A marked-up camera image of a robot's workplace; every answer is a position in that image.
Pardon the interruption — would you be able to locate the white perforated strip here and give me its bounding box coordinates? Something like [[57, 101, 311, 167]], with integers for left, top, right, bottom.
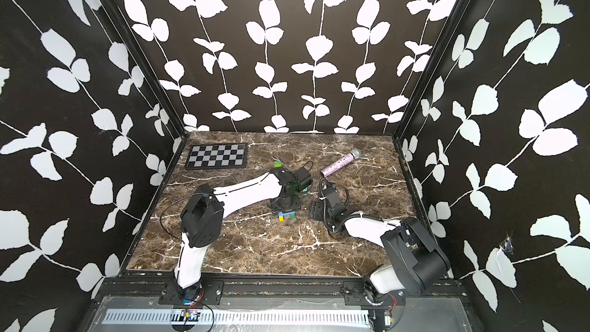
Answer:
[[100, 309, 370, 327]]

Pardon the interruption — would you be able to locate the black white checkerboard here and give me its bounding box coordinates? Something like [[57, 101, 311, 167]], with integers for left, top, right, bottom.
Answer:
[[185, 143, 248, 170]]

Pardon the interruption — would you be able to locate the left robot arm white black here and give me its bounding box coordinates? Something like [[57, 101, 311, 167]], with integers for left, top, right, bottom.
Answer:
[[174, 168, 313, 290]]

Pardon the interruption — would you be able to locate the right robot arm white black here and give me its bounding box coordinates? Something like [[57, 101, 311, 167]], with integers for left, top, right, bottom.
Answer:
[[310, 186, 450, 296]]

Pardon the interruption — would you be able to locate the purple glitter microphone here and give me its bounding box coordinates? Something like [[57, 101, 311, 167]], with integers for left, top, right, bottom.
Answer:
[[321, 149, 362, 178]]

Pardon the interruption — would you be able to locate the light blue long lego brick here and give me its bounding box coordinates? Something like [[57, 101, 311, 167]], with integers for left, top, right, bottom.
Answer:
[[282, 211, 295, 219]]

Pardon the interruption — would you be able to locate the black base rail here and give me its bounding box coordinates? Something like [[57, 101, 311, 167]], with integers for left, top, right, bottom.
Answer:
[[91, 273, 470, 309]]

